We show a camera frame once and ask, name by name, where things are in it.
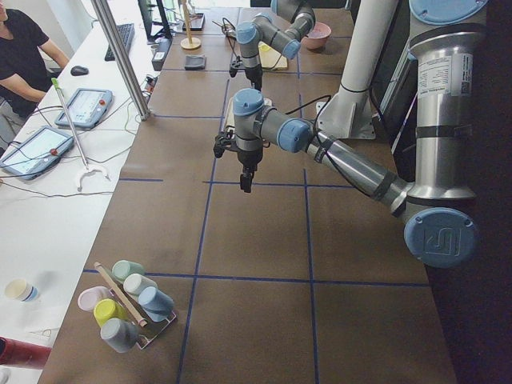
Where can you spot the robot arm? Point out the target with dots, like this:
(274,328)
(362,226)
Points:
(443,36)
(261,29)

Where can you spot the wooden cutting board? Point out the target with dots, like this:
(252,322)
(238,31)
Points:
(271,59)

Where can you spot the aluminium frame post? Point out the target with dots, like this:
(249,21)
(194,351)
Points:
(107,22)

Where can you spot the paper cup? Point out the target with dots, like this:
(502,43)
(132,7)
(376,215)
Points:
(21,290)

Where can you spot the cream rabbit tray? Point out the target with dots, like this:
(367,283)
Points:
(228,120)

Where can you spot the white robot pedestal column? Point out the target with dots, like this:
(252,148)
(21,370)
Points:
(348,114)

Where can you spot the green cup on rack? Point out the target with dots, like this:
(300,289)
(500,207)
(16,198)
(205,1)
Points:
(122,269)

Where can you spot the blue cup on rack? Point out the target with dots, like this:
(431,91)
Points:
(156,303)

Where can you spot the yellow cup on rack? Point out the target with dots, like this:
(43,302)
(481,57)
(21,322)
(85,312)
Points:
(107,309)

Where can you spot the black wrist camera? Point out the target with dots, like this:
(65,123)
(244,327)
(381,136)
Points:
(236,65)
(225,141)

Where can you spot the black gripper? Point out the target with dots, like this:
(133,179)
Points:
(248,158)
(254,75)

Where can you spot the grey cup on rack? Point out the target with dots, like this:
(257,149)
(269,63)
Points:
(119,334)

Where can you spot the red bottle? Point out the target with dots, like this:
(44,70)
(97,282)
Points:
(21,354)

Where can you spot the person in black shirt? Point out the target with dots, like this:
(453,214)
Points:
(24,76)

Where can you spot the grabber reach tool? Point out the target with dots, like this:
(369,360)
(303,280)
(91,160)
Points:
(88,169)

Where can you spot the pink bowl with ice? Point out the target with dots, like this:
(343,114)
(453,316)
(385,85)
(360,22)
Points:
(317,37)

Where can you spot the teach pendant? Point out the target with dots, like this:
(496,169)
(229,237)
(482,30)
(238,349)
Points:
(37,154)
(87,107)

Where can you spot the white wire rack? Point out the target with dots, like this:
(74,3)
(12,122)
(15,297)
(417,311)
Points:
(152,330)

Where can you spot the pink cup on rack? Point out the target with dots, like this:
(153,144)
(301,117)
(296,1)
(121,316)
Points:
(89,298)

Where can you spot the near teach pendant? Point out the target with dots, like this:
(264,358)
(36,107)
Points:
(37,154)

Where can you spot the far teach pendant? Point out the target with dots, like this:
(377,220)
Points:
(87,107)

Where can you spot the black keyboard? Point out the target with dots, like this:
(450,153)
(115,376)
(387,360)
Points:
(126,34)

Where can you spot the wooden rack handle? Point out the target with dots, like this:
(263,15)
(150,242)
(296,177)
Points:
(119,293)

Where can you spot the round wooden stand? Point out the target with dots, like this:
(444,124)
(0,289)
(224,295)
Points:
(190,42)

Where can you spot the grey folded cloth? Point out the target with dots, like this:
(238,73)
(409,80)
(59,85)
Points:
(195,62)

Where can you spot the black framed box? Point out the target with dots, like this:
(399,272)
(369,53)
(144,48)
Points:
(196,22)

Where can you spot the white cup on rack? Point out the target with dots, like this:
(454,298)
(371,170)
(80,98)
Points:
(135,283)

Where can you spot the black computer mouse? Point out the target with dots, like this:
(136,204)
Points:
(79,71)

